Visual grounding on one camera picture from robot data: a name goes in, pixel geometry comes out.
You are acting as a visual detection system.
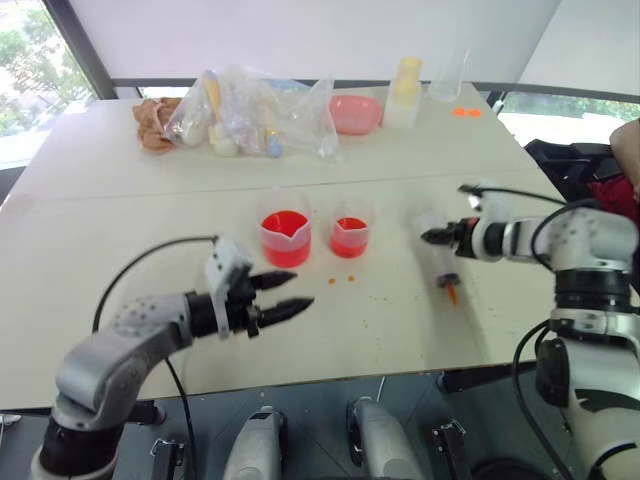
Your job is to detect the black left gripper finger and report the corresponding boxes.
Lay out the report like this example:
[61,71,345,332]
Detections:
[259,297,316,328]
[250,270,300,293]

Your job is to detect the clear plastic bag with brushes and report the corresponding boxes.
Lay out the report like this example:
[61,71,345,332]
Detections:
[165,64,282,160]

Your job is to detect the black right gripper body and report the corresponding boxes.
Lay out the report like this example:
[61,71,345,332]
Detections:
[449,218,480,260]

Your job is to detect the black table clamp bracket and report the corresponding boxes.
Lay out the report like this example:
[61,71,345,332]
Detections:
[431,419,470,480]
[149,436,185,480]

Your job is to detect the red garment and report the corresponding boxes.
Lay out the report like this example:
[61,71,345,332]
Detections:
[586,178,640,224]

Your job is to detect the black chair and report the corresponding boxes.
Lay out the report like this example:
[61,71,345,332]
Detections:
[522,138,640,224]

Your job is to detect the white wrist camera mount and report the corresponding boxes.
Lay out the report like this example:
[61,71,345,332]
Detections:
[467,182,512,227]
[203,238,254,340]

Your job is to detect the yellow and white bottle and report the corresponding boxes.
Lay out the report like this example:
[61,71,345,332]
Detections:
[382,55,426,130]

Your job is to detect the empty clear plastic bag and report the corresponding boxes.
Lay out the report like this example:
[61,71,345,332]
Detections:
[276,75,345,165]

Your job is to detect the large clear cup red liquid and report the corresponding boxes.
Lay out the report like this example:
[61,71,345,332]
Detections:
[257,191,315,269]

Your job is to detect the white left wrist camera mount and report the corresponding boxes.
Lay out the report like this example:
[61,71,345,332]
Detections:
[203,238,254,340]

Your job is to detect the small clear cup red liquid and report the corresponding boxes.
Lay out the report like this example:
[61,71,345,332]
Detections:
[327,197,377,260]

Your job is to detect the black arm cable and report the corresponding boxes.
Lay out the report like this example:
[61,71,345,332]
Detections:
[458,183,581,480]
[92,234,220,480]

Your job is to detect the pink plastic dish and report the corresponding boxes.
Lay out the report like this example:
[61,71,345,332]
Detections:
[328,94,385,136]

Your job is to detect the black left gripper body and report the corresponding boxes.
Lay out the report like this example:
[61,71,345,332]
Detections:
[224,267,265,341]

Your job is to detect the brown crumpled cloth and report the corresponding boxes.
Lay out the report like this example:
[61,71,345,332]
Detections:
[131,96,184,152]

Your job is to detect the grey rounded robot leg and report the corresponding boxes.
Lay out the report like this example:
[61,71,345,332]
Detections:
[345,396,427,480]
[221,404,290,480]

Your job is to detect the clear syringe with orange tip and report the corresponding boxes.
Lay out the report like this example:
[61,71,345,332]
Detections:
[417,212,462,306]

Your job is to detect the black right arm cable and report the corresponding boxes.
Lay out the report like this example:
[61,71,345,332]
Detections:
[458,183,581,480]

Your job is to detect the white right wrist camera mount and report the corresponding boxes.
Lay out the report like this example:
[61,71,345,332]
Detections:
[467,182,512,227]

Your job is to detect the clear glass flask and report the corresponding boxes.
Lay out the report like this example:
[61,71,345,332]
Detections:
[428,48,472,103]

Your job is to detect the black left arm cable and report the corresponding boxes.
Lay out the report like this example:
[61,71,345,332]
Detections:
[92,234,220,480]

